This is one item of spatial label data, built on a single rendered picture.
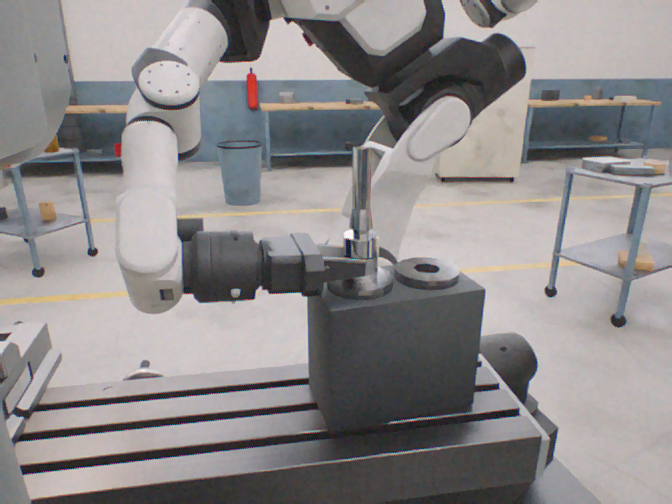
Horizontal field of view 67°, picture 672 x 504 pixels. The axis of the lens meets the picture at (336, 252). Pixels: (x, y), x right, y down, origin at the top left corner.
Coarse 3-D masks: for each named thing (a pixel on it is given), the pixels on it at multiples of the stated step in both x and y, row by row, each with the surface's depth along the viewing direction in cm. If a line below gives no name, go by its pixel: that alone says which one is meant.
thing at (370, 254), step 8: (344, 248) 65; (352, 248) 64; (360, 248) 64; (368, 248) 64; (376, 248) 65; (344, 256) 66; (352, 256) 65; (360, 256) 64; (368, 256) 65; (376, 256) 66; (368, 264) 65; (376, 264) 66; (368, 272) 65; (376, 272) 67; (352, 280) 66; (360, 280) 66; (368, 280) 66
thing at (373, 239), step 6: (348, 234) 66; (372, 234) 66; (348, 240) 64; (354, 240) 64; (360, 240) 64; (366, 240) 64; (372, 240) 64; (378, 240) 66; (354, 246) 64; (360, 246) 64; (366, 246) 64
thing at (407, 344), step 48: (336, 288) 65; (384, 288) 65; (432, 288) 67; (480, 288) 68; (336, 336) 63; (384, 336) 65; (432, 336) 67; (480, 336) 70; (336, 384) 65; (384, 384) 68; (432, 384) 70; (336, 432) 68
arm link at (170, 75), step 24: (192, 24) 77; (216, 24) 80; (168, 48) 74; (192, 48) 75; (216, 48) 80; (144, 72) 68; (168, 72) 69; (192, 72) 69; (144, 96) 67; (168, 96) 66; (192, 96) 68
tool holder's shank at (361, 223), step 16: (352, 160) 62; (368, 160) 62; (352, 176) 63; (368, 176) 62; (352, 192) 64; (368, 192) 63; (352, 208) 64; (368, 208) 64; (352, 224) 64; (368, 224) 64
